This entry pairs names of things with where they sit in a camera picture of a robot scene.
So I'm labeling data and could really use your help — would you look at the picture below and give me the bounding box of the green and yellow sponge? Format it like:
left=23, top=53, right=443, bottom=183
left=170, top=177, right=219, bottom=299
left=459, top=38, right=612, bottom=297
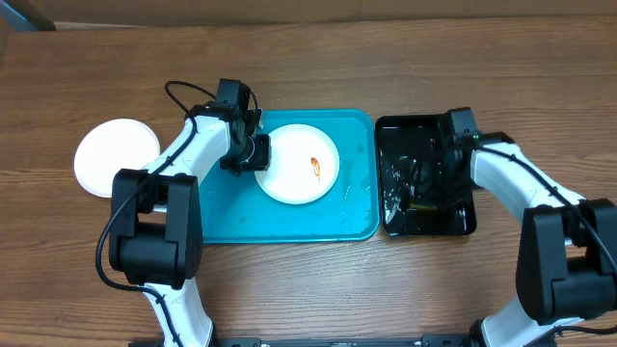
left=408, top=202, right=440, bottom=211

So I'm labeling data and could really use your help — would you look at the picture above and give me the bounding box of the white plate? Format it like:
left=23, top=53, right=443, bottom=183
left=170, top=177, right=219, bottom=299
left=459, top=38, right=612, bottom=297
left=255, top=124, right=340, bottom=204
left=73, top=119, right=160, bottom=198

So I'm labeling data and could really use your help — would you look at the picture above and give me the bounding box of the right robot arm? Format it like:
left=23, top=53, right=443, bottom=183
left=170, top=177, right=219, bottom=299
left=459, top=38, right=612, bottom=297
left=404, top=132, right=616, bottom=346

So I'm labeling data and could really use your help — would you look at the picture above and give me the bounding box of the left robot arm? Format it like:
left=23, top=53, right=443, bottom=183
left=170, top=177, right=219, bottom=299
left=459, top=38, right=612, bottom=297
left=95, top=101, right=270, bottom=346

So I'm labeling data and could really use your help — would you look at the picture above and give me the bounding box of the black rectangular tray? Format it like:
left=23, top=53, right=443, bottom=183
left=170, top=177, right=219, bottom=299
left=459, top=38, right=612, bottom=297
left=375, top=115, right=477, bottom=237

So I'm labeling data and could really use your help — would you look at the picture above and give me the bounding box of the teal plastic tray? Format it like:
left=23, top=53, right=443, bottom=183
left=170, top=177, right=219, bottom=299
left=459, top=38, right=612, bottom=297
left=200, top=109, right=380, bottom=244

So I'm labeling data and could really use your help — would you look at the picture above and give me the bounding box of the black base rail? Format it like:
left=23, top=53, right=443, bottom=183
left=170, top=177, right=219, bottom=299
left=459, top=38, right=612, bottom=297
left=209, top=334, right=479, bottom=347

